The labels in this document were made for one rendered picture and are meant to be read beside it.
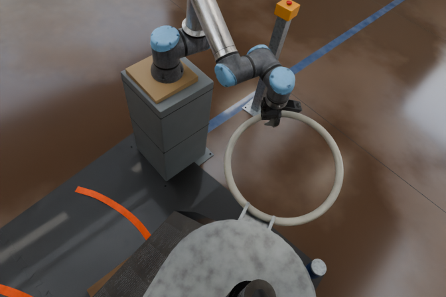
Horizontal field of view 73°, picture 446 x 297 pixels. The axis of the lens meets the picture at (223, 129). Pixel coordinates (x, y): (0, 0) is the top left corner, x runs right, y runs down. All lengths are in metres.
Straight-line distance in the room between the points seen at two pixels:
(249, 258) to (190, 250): 0.08
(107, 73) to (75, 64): 0.34
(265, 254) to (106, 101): 2.58
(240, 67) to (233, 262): 0.76
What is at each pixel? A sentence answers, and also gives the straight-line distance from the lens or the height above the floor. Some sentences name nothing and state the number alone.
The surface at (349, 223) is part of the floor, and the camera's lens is 2.58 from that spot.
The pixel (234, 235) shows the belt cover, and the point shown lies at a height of 1.70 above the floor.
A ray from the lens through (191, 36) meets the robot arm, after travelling 1.64.
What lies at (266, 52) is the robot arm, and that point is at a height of 1.44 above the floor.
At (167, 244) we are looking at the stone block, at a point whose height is 0.72.
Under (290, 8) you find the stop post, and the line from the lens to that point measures 2.17.
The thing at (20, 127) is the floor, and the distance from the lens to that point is 2.96.
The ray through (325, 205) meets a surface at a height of 1.08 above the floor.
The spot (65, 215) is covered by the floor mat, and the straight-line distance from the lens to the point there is 2.41.
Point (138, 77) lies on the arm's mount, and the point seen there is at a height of 0.89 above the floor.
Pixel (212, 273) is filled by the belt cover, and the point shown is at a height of 1.70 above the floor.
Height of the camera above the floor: 2.14
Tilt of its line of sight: 53 degrees down
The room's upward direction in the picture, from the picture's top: 11 degrees clockwise
